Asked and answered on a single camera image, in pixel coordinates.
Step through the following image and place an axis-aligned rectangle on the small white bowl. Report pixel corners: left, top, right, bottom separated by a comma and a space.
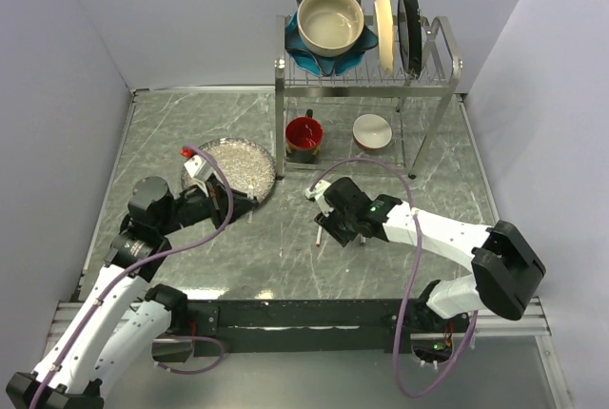
352, 114, 393, 152

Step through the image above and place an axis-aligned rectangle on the red and black mug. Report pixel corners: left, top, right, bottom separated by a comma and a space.
285, 109, 324, 164

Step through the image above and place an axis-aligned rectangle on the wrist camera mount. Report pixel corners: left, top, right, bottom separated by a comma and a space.
304, 180, 333, 217
180, 146, 215, 194

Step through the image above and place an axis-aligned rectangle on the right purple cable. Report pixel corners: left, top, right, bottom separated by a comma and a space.
308, 158, 480, 399

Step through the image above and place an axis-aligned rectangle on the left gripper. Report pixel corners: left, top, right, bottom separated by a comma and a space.
157, 171, 259, 235

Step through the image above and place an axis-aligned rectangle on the black base bar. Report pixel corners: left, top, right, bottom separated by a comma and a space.
187, 297, 472, 358

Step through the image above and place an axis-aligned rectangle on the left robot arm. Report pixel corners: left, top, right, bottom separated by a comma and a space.
6, 176, 259, 408

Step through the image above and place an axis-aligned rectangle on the black plate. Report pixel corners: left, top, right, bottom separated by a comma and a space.
397, 0, 422, 79

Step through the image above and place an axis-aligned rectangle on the speckled ceramic plate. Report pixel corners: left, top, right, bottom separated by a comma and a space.
199, 137, 276, 206

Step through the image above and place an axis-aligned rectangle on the blue flower-shaped bowl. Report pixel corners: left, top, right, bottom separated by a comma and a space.
285, 0, 378, 77

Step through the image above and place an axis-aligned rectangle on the beige ceramic bowl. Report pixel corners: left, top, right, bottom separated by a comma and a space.
296, 0, 364, 57

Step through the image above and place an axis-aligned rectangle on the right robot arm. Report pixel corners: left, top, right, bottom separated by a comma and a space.
305, 177, 546, 331

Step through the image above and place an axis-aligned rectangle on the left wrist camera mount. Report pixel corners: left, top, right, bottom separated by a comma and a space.
180, 146, 215, 194

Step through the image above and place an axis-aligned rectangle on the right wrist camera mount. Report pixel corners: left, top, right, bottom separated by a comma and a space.
304, 180, 333, 217

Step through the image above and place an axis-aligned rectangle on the steel dish rack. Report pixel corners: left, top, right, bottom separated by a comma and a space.
274, 16, 463, 180

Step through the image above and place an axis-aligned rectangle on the cream plate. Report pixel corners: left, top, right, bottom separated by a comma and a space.
373, 0, 395, 78

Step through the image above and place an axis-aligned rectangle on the white pen red tip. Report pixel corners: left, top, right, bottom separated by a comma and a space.
315, 227, 323, 247

